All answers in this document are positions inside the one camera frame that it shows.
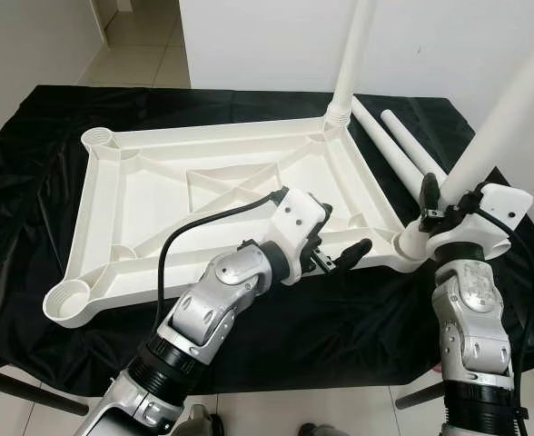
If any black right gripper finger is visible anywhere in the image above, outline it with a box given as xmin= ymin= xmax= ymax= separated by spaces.
xmin=419 ymin=173 xmax=443 ymax=224

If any white plastic children table top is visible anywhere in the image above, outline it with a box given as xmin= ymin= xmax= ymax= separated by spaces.
xmin=43 ymin=114 xmax=431 ymax=330

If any dark grey metal table leg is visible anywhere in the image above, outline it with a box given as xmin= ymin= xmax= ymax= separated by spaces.
xmin=394 ymin=381 xmax=445 ymax=410
xmin=0 ymin=368 xmax=82 ymax=419

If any black robot right foot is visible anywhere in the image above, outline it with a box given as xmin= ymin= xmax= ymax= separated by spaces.
xmin=299 ymin=421 xmax=341 ymax=436

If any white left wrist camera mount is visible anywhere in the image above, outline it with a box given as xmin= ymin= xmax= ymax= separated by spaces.
xmin=265 ymin=188 xmax=333 ymax=284

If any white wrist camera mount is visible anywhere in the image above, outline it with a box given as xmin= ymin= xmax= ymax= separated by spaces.
xmin=426 ymin=183 xmax=534 ymax=260
xmin=265 ymin=188 xmax=333 ymax=284

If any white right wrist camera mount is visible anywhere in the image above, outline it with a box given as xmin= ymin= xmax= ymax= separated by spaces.
xmin=426 ymin=183 xmax=534 ymax=260

